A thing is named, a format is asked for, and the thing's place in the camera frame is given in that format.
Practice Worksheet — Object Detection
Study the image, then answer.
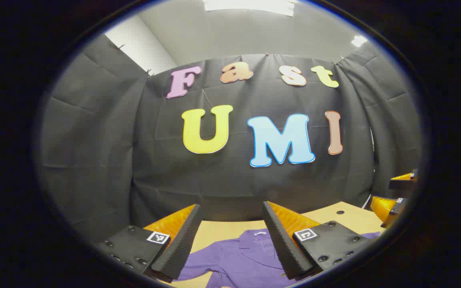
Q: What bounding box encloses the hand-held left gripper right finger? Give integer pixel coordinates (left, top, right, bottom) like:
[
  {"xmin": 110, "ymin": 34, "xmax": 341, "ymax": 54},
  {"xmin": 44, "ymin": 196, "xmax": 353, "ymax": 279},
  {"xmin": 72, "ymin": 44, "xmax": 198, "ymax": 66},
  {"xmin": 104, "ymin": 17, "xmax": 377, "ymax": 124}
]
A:
[{"xmin": 263, "ymin": 201, "xmax": 375, "ymax": 280}]

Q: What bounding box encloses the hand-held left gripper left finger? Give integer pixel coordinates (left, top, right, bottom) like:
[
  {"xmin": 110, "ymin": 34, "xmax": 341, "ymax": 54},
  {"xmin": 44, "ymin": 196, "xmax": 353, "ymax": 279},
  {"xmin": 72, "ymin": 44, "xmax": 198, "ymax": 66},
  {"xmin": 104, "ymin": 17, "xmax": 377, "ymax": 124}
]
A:
[{"xmin": 96, "ymin": 203, "xmax": 203, "ymax": 284}]

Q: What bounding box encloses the purple button shirt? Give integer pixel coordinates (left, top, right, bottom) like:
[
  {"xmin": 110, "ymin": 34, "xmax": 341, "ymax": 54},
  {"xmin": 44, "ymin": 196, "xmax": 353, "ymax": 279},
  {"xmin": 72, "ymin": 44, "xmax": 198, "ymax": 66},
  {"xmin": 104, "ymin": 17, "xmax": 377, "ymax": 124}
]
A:
[{"xmin": 176, "ymin": 228, "xmax": 381, "ymax": 288}]

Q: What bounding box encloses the black backdrop cloth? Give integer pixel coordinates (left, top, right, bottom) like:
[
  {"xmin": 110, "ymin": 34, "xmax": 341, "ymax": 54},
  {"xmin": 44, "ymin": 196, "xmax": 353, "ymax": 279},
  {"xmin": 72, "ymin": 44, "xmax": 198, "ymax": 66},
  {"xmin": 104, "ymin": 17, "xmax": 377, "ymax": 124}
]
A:
[{"xmin": 40, "ymin": 34, "xmax": 423, "ymax": 244}]

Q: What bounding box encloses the large ceiling light panel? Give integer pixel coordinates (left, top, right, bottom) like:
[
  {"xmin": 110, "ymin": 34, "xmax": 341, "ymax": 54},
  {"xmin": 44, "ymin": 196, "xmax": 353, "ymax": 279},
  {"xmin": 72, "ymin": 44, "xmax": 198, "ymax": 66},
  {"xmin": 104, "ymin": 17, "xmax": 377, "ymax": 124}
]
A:
[{"xmin": 202, "ymin": 0, "xmax": 296, "ymax": 17}]

